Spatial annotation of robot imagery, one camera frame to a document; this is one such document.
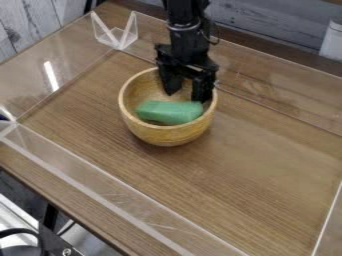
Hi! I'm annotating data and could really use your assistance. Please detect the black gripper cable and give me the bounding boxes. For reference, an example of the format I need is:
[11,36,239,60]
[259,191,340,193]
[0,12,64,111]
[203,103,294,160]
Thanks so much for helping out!
[199,16,222,46]

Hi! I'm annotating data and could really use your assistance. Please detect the black metal table bracket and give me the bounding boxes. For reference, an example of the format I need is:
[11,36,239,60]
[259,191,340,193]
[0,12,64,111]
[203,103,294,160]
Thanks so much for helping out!
[39,204,84,256]

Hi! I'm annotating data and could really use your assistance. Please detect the white cylinder object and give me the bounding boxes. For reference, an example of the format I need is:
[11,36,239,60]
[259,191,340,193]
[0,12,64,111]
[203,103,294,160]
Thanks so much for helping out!
[319,17,342,62]

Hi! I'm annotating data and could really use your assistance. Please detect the green rectangular block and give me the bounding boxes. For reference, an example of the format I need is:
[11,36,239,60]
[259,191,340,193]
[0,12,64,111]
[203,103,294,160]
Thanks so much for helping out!
[135,100,205,125]

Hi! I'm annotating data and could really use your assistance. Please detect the brown wooden bowl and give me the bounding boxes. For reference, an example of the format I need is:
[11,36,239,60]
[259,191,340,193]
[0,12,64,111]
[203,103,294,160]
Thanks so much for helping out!
[118,68,218,147]

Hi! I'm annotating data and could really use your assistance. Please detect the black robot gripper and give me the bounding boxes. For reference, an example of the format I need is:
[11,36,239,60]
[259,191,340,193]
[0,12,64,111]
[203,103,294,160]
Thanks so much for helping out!
[155,21,219,103]

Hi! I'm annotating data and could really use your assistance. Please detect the clear acrylic tray walls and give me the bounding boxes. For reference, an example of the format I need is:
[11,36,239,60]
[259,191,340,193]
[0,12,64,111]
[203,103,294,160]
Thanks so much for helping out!
[0,3,342,256]

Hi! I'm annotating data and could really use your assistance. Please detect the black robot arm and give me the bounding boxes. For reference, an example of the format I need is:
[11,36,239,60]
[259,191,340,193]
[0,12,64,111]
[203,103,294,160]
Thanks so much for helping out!
[155,0,219,103]

